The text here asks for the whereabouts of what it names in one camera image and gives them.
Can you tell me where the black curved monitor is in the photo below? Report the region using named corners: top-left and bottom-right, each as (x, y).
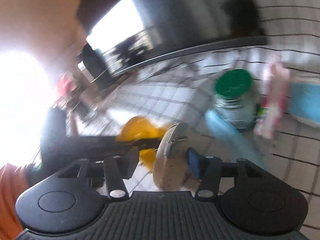
top-left (76, 0), bottom-right (267, 76)

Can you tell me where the round beige powder puff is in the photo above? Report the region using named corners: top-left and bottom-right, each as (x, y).
top-left (152, 122), bottom-right (189, 191)

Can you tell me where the yellow plastic toy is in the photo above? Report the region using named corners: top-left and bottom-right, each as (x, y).
top-left (116, 116), bottom-right (167, 172)

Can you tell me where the potted pink plant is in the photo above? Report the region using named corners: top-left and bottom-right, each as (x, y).
top-left (54, 72), bottom-right (88, 121)

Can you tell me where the white grid tablecloth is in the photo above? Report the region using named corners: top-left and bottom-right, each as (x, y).
top-left (32, 0), bottom-right (320, 240)

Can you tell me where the floral tissue pack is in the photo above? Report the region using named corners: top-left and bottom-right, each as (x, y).
top-left (254, 54), bottom-right (291, 140)

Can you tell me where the green lid jar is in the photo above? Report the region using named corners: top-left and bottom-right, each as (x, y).
top-left (213, 69), bottom-right (259, 131)

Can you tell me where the blue face mask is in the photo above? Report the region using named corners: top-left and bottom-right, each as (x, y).
top-left (204, 109), bottom-right (269, 171)

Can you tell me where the black backpack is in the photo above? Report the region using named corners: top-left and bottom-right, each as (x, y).
top-left (78, 43), bottom-right (114, 90)

